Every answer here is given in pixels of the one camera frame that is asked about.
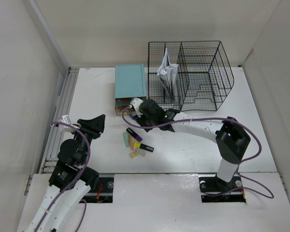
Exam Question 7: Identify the purple cable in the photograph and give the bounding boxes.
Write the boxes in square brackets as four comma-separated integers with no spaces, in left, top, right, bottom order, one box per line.
[122,103,274,200]
[31,120,91,232]

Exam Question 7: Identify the white paper booklet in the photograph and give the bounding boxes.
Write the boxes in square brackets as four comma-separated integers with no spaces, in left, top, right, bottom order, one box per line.
[157,48,178,97]

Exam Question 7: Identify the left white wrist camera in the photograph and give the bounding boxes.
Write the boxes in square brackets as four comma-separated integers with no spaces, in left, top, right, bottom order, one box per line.
[58,115,74,133]

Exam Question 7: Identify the orange highlighter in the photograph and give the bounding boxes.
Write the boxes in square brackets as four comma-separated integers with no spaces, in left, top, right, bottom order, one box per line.
[129,135,134,150]

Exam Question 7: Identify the small wooden eraser block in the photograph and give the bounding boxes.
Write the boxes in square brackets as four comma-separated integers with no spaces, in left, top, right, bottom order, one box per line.
[130,152,138,159]

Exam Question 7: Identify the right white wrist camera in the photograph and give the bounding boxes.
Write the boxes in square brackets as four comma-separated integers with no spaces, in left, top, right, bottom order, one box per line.
[130,98,144,117]

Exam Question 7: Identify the black wire mesh organizer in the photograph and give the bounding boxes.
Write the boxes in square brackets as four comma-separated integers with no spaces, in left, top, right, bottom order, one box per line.
[147,41,234,111]

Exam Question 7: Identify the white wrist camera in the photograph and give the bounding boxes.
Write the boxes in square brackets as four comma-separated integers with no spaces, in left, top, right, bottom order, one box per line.
[58,115,74,133]
[130,98,144,117]

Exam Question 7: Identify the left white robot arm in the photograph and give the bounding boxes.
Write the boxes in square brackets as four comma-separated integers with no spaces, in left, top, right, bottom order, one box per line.
[26,114,105,232]

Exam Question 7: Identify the yellow black highlighter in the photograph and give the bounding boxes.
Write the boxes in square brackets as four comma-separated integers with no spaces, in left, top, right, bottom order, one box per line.
[134,142,154,152]

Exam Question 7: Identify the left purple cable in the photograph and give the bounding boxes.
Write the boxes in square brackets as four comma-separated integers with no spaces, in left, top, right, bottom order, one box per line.
[31,120,91,232]

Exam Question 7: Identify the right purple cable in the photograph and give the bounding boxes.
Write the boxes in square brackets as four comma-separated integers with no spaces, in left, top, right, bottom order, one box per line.
[122,103,274,200]

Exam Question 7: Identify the purple black highlighter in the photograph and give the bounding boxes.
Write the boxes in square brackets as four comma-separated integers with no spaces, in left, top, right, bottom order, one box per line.
[126,128,143,142]

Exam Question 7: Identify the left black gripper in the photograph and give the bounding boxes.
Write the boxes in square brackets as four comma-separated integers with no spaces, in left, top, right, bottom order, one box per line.
[71,114,105,164]

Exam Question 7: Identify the green highlighter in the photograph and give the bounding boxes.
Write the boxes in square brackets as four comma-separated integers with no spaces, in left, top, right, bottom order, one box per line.
[123,132,130,147]

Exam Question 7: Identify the teal mini drawer cabinet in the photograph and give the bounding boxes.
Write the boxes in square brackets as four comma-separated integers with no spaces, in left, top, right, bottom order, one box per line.
[115,64,147,116]

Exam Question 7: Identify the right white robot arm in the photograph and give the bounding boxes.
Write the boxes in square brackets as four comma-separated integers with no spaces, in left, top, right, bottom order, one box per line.
[130,98,251,190]

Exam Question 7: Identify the aluminium rail frame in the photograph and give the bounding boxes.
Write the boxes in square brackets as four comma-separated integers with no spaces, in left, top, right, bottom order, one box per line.
[37,67,79,174]

